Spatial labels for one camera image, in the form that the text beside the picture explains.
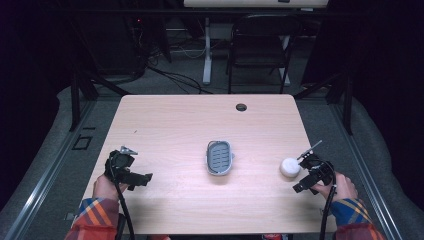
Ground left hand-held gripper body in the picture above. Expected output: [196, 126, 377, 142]
[104, 149, 154, 192]

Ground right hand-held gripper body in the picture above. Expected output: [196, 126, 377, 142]
[292, 153, 335, 196]

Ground round white soap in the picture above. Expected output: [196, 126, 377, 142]
[279, 157, 302, 179]

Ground grey soap dish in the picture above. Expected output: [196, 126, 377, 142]
[205, 139, 236, 177]

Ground person's left hand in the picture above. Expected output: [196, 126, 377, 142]
[92, 173, 130, 203]

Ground person's right hand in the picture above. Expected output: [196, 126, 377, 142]
[311, 171, 359, 204]

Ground black metal stand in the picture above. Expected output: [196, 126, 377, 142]
[68, 19, 131, 133]
[293, 66, 355, 136]

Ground black folding chair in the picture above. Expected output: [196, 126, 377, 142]
[226, 13, 304, 95]

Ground white desk with legs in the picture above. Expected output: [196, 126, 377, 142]
[165, 0, 330, 87]

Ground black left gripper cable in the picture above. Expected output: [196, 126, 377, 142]
[108, 156, 136, 240]

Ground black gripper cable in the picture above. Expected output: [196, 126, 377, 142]
[108, 156, 136, 240]
[318, 161, 338, 240]

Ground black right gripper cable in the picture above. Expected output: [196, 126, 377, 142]
[318, 161, 338, 240]

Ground aluminium floor rail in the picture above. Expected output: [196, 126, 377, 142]
[3, 99, 98, 240]
[328, 99, 404, 240]

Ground black cables on floor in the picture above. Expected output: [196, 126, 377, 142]
[133, 19, 214, 96]

